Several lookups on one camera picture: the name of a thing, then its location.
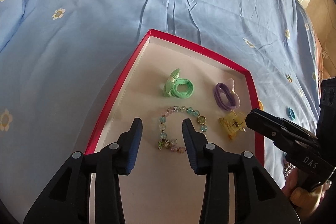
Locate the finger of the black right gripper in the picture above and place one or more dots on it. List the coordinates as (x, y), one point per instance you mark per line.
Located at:
(282, 132)

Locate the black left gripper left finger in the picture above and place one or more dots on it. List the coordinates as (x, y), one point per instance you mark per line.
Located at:
(65, 199)

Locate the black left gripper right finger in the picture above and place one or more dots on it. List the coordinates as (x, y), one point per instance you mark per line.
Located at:
(235, 181)

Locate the person's right hand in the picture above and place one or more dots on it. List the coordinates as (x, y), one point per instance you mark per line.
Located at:
(306, 202)

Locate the yellow hair claw clip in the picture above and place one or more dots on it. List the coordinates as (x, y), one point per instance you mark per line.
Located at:
(233, 123)

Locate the red shallow cardboard box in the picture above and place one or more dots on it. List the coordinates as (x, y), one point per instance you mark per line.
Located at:
(166, 80)

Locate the blue floral bed sheet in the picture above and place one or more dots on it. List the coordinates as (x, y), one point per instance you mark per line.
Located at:
(61, 58)

